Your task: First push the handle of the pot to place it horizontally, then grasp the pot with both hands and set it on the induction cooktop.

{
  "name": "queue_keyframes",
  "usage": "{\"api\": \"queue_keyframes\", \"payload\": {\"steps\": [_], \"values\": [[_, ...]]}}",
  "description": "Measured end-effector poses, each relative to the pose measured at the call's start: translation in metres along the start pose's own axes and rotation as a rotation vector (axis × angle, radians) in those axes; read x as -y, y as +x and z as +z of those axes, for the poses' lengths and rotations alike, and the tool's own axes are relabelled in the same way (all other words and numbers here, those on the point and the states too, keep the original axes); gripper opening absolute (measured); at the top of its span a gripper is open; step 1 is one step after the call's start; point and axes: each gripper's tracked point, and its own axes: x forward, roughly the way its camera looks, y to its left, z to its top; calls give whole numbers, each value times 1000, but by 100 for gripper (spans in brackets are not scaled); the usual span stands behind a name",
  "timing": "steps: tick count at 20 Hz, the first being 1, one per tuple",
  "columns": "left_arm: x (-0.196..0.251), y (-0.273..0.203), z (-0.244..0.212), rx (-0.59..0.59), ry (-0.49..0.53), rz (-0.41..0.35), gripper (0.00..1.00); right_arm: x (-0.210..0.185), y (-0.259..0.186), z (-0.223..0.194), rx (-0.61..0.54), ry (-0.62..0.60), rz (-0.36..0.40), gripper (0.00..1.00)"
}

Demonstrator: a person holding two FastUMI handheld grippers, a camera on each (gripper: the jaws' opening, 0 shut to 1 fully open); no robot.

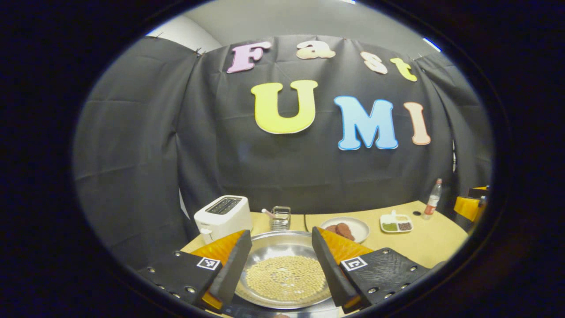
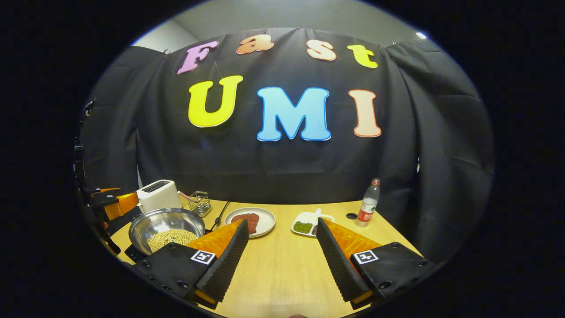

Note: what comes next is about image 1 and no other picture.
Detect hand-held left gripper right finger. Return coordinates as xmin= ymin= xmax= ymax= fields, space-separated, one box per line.
xmin=311 ymin=227 xmax=431 ymax=314

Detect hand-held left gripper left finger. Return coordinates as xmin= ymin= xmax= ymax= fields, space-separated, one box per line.
xmin=137 ymin=230 xmax=253 ymax=312

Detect black induction cooktop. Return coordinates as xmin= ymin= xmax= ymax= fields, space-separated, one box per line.
xmin=219 ymin=294 xmax=343 ymax=318

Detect stainless steel pot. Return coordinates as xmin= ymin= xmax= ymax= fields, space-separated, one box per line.
xmin=234 ymin=230 xmax=334 ymax=310

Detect clear plastic water bottle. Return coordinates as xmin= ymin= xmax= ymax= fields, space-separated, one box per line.
xmin=422 ymin=178 xmax=443 ymax=220

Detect heap of yellow soybeans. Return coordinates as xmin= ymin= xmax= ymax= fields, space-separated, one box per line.
xmin=245 ymin=255 xmax=328 ymax=303

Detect red meat slices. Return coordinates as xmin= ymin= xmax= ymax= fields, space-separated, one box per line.
xmin=325 ymin=222 xmax=355 ymax=241

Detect white toaster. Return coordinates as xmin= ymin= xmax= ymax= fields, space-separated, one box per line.
xmin=194 ymin=195 xmax=253 ymax=245

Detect white round plate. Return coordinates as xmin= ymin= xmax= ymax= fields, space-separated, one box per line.
xmin=320 ymin=216 xmax=370 ymax=244

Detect white divided dish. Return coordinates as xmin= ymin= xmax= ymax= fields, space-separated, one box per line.
xmin=380 ymin=210 xmax=414 ymax=234

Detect metal wire basket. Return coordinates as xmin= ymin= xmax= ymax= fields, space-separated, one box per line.
xmin=270 ymin=206 xmax=292 ymax=231

